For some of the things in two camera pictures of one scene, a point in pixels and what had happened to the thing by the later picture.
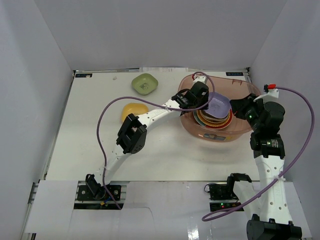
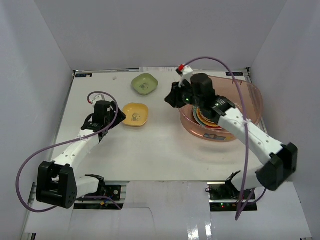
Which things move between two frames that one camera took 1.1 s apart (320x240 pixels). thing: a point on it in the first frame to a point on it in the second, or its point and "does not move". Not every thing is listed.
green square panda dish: (144, 83) does not move
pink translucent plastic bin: (230, 88) does not move
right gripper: (239, 106) to (174, 98)
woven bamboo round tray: (213, 125) does not move
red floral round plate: (220, 127) does not move
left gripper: (200, 90) to (116, 117)
